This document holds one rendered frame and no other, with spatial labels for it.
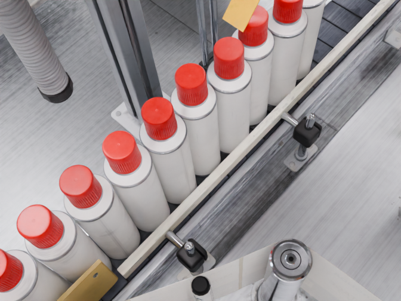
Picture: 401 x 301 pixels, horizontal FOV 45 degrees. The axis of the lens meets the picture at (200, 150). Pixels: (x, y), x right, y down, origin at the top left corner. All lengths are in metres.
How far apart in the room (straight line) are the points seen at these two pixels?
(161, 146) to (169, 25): 0.41
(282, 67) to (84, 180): 0.30
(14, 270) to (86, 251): 0.09
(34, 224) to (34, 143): 0.36
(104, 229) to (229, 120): 0.20
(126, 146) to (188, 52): 0.40
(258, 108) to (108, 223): 0.27
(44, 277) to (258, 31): 0.34
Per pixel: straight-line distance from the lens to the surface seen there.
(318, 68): 0.73
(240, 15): 0.54
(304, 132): 0.66
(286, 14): 0.58
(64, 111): 0.83
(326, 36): 0.81
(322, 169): 0.69
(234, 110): 0.58
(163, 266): 0.67
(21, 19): 0.44
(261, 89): 0.63
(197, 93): 0.51
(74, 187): 0.47
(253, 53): 0.57
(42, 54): 0.47
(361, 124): 0.73
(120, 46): 0.61
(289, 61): 0.64
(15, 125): 0.85
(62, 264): 0.52
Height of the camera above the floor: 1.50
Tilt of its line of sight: 63 degrees down
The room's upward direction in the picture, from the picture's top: 8 degrees counter-clockwise
